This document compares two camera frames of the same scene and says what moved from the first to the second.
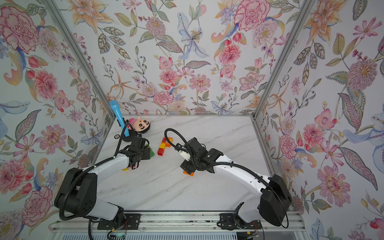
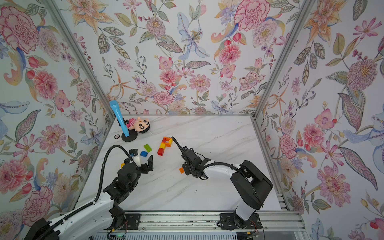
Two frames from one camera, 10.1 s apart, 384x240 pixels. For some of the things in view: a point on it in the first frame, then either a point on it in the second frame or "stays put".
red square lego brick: [160, 151] stays put
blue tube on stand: [116, 108] stays put
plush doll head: [140, 125] stays put
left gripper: [147, 152] to [150, 164]
